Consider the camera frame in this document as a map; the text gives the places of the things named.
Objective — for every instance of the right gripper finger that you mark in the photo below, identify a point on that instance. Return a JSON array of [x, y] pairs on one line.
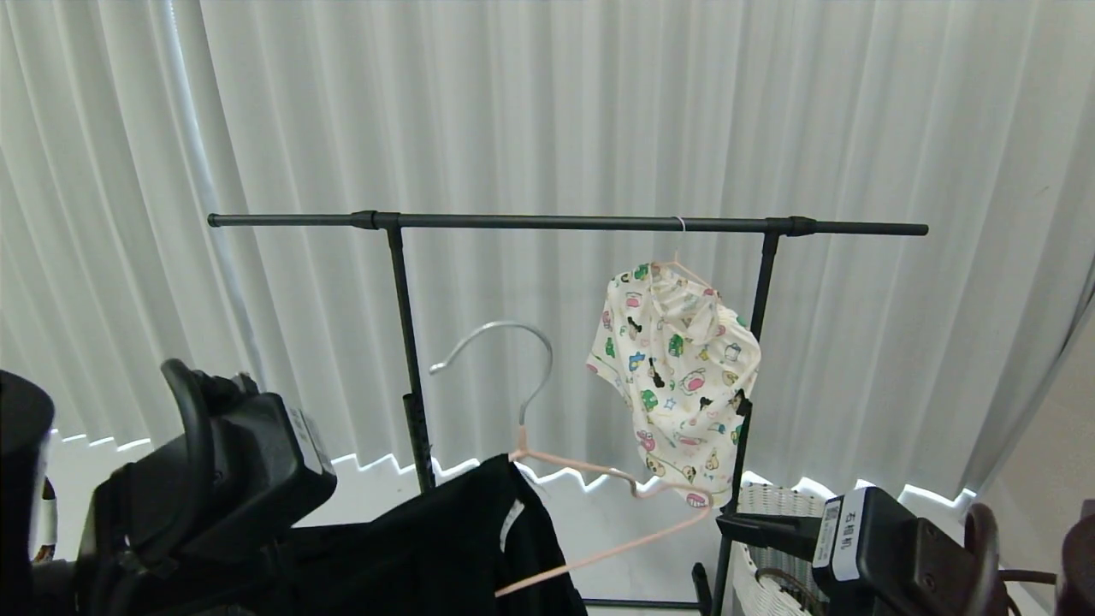
[[770, 532]]

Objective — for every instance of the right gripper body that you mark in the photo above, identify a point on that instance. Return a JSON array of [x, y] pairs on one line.
[[890, 565]]

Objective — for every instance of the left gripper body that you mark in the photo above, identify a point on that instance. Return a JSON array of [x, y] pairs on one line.
[[257, 462]]

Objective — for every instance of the pink clothes hanger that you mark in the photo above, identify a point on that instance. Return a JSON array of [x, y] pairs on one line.
[[599, 469], [684, 272]]

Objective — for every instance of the black garment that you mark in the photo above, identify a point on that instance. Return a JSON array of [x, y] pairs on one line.
[[445, 547]]

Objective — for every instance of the white laundry basket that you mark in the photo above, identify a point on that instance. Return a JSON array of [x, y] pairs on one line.
[[770, 590]]

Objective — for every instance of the black clothes rack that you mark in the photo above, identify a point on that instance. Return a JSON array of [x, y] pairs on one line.
[[411, 342]]

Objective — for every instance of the cream printed garment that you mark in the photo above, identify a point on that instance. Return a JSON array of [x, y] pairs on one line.
[[676, 385]]

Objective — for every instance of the white curtain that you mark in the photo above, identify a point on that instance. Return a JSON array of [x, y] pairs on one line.
[[513, 128]]

